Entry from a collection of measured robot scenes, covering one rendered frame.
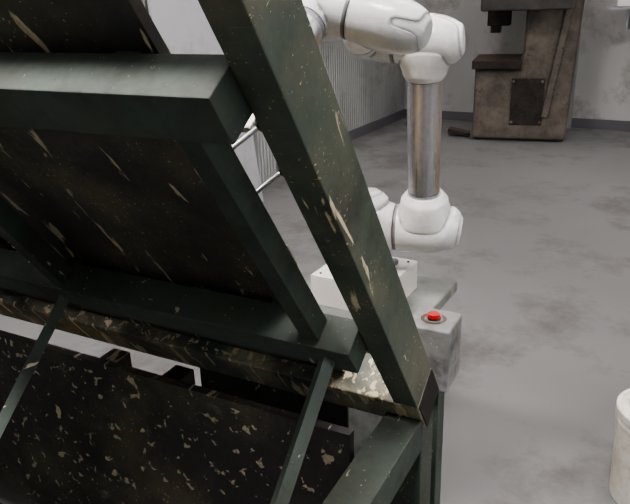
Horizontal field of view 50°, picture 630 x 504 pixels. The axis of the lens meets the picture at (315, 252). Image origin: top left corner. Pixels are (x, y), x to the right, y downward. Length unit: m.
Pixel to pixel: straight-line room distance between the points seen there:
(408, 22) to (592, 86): 7.99
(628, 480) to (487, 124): 6.24
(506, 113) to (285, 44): 7.61
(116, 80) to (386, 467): 0.98
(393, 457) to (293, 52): 0.97
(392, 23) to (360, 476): 0.92
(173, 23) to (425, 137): 3.55
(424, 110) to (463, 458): 1.45
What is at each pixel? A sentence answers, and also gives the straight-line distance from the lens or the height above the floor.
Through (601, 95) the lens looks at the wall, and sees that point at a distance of 9.31.
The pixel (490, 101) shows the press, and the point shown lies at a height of 0.47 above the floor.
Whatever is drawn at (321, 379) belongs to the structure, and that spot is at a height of 1.04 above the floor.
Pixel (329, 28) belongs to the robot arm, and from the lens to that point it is 1.41.
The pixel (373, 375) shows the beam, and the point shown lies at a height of 0.88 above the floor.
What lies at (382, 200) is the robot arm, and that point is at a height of 1.11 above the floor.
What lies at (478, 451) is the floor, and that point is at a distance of 2.88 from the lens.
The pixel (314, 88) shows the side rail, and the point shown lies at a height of 1.63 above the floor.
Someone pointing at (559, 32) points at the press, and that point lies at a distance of 8.28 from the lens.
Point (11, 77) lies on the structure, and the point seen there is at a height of 1.65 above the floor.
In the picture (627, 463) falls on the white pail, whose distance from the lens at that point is 2.64.
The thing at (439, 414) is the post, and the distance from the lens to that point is 1.93.
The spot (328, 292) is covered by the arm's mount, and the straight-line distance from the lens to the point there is 2.25.
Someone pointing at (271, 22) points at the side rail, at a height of 1.71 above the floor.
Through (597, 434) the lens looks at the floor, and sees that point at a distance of 3.09.
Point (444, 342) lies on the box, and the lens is 1.75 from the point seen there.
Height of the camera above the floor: 1.74
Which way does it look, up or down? 21 degrees down
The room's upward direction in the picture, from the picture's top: 2 degrees counter-clockwise
